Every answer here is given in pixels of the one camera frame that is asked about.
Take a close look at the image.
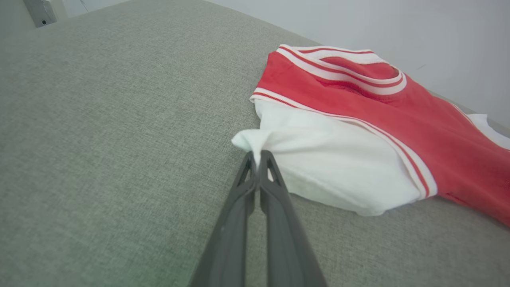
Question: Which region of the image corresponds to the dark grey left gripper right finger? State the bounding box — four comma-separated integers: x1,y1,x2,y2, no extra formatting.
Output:
259,150,328,287

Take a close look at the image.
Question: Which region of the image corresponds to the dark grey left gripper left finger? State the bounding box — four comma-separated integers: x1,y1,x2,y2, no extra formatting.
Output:
189,151,258,287

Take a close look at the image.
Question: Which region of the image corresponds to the red jersey with white sleeves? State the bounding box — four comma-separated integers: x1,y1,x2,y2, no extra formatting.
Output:
231,44,510,227

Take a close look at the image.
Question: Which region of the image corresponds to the grey fabric sofa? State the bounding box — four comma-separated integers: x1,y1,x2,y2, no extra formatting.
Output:
0,0,510,287

